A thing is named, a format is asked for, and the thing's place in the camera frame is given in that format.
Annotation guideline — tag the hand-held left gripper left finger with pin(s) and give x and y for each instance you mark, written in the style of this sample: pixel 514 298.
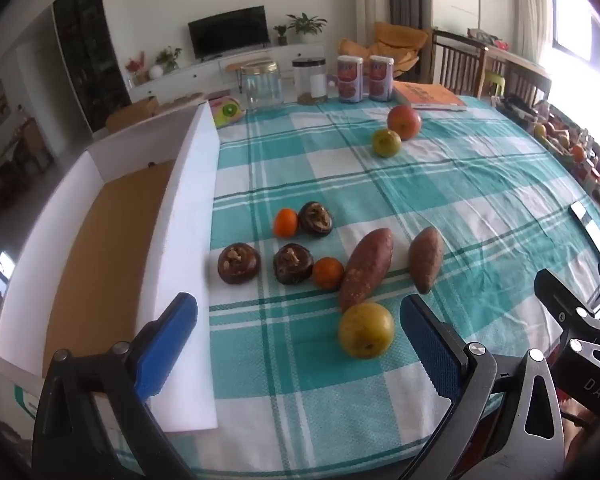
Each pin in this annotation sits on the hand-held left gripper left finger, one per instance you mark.
pixel 167 342

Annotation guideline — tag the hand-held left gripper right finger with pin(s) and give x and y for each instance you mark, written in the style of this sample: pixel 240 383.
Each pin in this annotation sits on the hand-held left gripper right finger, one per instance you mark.
pixel 430 347

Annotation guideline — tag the yellow-green pear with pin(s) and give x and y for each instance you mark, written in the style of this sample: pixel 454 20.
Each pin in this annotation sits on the yellow-green pear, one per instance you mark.
pixel 366 331

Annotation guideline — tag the small sweet potato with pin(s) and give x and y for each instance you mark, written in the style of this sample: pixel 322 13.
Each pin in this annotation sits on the small sweet potato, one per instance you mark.
pixel 426 259

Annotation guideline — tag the large sweet potato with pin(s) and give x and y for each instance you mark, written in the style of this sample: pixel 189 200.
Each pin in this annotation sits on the large sweet potato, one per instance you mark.
pixel 366 270

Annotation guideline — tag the small orange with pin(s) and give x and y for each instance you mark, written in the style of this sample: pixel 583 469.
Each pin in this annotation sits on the small orange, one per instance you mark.
pixel 285 223
pixel 328 273

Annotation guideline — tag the dark mangosteen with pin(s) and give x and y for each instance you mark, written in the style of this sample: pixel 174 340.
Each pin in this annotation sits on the dark mangosteen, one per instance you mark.
pixel 316 219
pixel 238 264
pixel 293 265

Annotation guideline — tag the person's right hand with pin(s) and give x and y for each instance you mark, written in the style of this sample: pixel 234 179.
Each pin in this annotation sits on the person's right hand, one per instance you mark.
pixel 577 422

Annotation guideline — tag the teal checked tablecloth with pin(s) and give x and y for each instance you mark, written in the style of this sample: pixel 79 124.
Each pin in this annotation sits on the teal checked tablecloth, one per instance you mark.
pixel 480 185

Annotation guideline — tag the small green apple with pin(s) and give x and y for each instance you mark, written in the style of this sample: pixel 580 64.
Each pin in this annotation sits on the small green apple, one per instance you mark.
pixel 386 143

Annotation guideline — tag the dark wooden chair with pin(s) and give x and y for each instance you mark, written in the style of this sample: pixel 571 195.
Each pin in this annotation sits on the dark wooden chair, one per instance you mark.
pixel 457 67
pixel 522 82

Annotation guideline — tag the green plastic stool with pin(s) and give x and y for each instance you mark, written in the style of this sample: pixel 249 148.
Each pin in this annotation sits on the green plastic stool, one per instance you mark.
pixel 495 82

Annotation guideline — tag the red apple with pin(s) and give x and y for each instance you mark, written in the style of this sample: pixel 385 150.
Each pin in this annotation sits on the red apple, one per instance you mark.
pixel 405 121

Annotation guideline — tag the fruit-print pouch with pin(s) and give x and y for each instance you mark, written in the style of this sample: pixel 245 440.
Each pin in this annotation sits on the fruit-print pouch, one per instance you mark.
pixel 227 112

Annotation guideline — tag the orange book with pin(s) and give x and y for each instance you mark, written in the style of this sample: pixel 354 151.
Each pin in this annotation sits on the orange book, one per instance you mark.
pixel 427 95

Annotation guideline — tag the window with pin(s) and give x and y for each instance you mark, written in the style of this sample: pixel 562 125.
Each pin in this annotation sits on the window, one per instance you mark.
pixel 585 25

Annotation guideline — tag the white television cabinet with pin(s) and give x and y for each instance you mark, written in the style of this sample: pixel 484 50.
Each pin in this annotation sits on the white television cabinet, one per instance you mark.
pixel 190 77

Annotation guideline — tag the glass jar with gold lid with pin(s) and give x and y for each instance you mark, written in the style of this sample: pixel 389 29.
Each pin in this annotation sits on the glass jar with gold lid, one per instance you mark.
pixel 261 87

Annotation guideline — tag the red-labelled can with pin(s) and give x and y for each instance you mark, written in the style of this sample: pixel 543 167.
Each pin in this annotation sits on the red-labelled can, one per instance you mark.
pixel 350 80
pixel 381 79

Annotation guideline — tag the red flower plant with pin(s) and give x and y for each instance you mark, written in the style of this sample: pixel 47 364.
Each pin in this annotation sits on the red flower plant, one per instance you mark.
pixel 136 67

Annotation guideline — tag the white sheer curtain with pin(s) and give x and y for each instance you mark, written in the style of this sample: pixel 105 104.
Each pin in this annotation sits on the white sheer curtain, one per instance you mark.
pixel 532 5

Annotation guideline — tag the leafy green table plant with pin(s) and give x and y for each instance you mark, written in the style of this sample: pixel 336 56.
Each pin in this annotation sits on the leafy green table plant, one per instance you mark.
pixel 169 59

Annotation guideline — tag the round side table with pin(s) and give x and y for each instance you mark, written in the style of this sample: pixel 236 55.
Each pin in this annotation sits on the round side table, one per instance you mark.
pixel 235 66

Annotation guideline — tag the clear canister with black lid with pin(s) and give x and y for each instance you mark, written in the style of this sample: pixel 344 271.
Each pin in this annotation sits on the clear canister with black lid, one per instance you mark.
pixel 310 82

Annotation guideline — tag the black display cabinet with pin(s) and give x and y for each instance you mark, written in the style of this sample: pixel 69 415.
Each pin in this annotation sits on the black display cabinet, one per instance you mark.
pixel 92 50

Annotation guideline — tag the orange bean bag chair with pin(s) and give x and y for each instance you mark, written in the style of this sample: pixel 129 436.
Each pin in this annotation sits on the orange bean bag chair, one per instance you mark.
pixel 400 40

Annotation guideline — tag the black television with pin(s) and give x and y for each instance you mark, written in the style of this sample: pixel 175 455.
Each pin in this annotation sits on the black television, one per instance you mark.
pixel 229 32

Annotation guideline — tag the small potted plant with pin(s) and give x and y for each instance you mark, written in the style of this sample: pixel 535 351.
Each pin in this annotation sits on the small potted plant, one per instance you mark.
pixel 281 35

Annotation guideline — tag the large potted green plant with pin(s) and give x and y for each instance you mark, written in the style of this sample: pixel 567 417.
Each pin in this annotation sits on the large potted green plant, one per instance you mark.
pixel 306 26

